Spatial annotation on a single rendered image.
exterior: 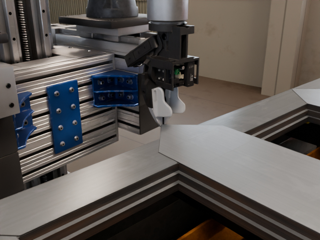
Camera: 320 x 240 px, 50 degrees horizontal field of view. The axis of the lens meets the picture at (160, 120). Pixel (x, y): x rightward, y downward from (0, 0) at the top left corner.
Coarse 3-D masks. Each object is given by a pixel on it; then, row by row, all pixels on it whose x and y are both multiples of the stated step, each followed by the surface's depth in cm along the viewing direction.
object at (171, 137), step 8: (176, 128) 70; (184, 128) 70; (192, 128) 70; (200, 128) 70; (208, 128) 70; (216, 128) 70; (160, 136) 66; (168, 136) 66; (176, 136) 66; (184, 136) 66; (192, 136) 66; (160, 144) 63; (168, 144) 63; (176, 144) 63
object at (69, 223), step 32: (256, 128) 71; (288, 128) 78; (128, 192) 51; (160, 192) 54; (192, 192) 54; (224, 192) 51; (64, 224) 44; (96, 224) 46; (256, 224) 46; (288, 224) 44
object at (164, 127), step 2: (162, 124) 72; (164, 124) 72; (166, 124) 72; (168, 124) 72; (170, 124) 72; (172, 124) 72; (174, 124) 72; (176, 124) 72; (162, 126) 71; (164, 126) 71; (166, 126) 71; (168, 126) 71; (170, 126) 71; (172, 126) 71; (174, 126) 71; (176, 126) 71; (162, 128) 70; (164, 128) 70; (166, 128) 70; (168, 128) 70; (170, 128) 70; (172, 128) 70; (160, 130) 69; (162, 130) 69; (164, 130) 69; (166, 130) 69; (160, 132) 68
